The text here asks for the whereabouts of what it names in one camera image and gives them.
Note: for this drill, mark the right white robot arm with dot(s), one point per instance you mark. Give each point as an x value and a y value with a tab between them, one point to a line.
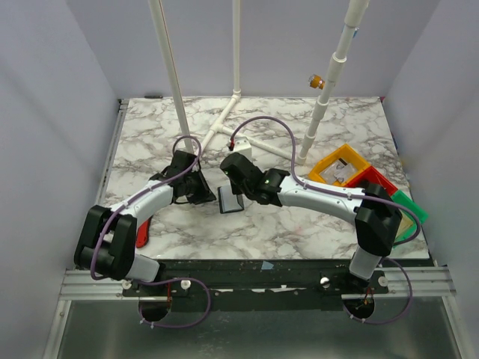
370	210

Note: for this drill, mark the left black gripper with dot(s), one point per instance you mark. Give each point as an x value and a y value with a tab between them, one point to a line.
206	194

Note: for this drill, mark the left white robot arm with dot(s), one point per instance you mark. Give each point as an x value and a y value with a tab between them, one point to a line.
108	238

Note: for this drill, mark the green plastic bin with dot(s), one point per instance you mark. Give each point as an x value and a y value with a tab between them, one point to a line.
408	224

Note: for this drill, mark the white PVC pipe frame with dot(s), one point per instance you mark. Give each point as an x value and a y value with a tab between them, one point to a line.
354	15

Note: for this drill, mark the black leather card holder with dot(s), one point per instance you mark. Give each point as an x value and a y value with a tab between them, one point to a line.
228	201

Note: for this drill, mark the orange knob on pipe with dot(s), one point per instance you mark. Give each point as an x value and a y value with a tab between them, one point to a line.
316	81

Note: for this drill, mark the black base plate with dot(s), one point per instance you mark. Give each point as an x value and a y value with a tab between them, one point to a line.
261	285

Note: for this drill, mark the yellow plastic bin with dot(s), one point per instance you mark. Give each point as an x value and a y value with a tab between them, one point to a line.
339	168

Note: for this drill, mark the red black handled tool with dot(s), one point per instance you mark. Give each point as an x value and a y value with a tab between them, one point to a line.
143	234

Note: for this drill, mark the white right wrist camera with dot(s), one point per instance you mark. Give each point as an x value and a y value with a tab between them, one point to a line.
243	147

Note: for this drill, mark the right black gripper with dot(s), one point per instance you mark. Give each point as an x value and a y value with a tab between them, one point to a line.
236	185

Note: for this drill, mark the left aluminium side rail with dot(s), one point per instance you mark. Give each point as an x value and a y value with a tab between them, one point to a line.
110	156

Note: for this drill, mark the red plastic bin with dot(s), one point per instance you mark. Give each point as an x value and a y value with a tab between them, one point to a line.
368	176

